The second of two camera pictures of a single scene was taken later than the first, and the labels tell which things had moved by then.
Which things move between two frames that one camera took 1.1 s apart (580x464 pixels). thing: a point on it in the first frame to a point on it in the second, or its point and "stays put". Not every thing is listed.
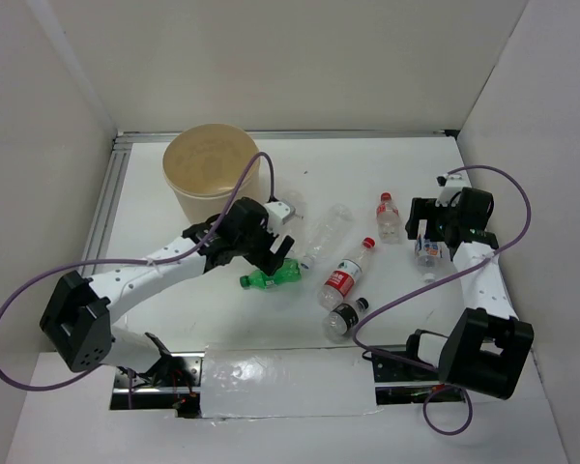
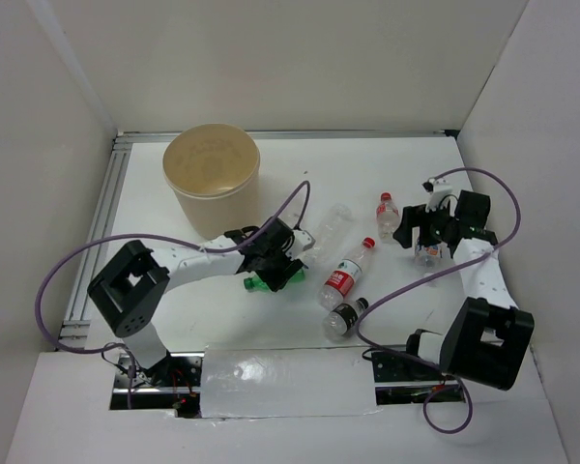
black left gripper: [274, 261] to [276, 280]
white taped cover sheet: [243, 382] stays put
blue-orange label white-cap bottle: [428, 257] stays put
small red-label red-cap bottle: [388, 220] stays put
